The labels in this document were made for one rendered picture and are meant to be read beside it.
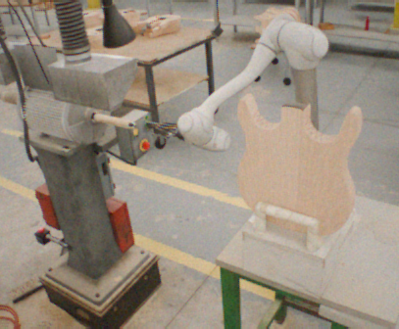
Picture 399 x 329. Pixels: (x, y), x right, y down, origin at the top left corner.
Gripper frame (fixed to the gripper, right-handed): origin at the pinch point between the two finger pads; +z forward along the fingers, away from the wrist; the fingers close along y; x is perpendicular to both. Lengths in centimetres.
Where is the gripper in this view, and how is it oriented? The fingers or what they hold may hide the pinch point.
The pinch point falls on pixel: (153, 125)
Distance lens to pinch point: 211.9
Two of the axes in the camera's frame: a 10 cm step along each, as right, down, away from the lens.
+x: -0.8, -8.5, -5.2
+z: -8.4, -2.2, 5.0
